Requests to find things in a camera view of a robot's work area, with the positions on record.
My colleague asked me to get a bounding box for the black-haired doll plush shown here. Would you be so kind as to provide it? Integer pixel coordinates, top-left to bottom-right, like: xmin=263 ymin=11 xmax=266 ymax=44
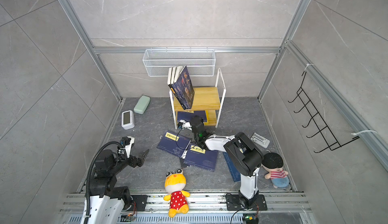
xmin=262 ymin=152 xmax=290 ymax=189

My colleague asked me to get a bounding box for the mint green case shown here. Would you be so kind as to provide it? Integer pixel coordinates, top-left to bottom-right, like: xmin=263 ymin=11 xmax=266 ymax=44
xmin=133 ymin=95 xmax=151 ymax=115

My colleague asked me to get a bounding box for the yellow cartoon book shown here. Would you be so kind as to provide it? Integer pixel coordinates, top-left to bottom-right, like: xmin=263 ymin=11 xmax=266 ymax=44
xmin=204 ymin=110 xmax=217 ymax=126

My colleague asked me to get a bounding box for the blue book under portrait book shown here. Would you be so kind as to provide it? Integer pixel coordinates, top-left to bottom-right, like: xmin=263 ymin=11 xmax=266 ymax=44
xmin=223 ymin=152 xmax=241 ymax=182

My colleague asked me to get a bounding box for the black wire hook rack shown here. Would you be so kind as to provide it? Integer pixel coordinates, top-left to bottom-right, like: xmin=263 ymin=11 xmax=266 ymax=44
xmin=288 ymin=72 xmax=360 ymax=154

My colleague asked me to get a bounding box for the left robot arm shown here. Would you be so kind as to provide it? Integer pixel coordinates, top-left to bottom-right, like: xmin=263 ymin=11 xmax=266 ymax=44
xmin=80 ymin=137 xmax=149 ymax=224

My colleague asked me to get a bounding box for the yellow frog plush toy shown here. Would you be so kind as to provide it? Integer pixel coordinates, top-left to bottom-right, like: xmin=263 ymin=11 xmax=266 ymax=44
xmin=164 ymin=168 xmax=190 ymax=218

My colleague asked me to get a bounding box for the white wooden two-tier shelf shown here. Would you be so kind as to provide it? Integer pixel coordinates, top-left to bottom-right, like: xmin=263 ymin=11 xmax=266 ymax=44
xmin=169 ymin=68 xmax=226 ymax=130

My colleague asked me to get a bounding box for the white wire mesh basket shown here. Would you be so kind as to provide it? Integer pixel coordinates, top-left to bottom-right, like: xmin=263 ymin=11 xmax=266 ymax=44
xmin=142 ymin=48 xmax=216 ymax=77

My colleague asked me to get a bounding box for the dark book at pile bottom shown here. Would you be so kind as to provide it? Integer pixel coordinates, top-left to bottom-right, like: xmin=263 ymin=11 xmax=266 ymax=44
xmin=179 ymin=158 xmax=190 ymax=168

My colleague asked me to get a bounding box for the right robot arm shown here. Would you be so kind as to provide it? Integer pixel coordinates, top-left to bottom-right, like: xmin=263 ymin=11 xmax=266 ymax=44
xmin=181 ymin=116 xmax=264 ymax=209

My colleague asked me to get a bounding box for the white metal phone stand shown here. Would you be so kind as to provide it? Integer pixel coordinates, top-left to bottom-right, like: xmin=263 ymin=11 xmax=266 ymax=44
xmin=251 ymin=133 xmax=270 ymax=148

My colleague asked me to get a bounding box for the white digital clock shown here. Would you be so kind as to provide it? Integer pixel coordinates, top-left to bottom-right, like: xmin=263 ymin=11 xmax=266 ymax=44
xmin=121 ymin=110 xmax=135 ymax=130

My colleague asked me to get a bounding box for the navy book with yellow label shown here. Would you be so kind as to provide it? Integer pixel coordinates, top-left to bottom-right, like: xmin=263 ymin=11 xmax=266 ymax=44
xmin=157 ymin=131 xmax=191 ymax=158

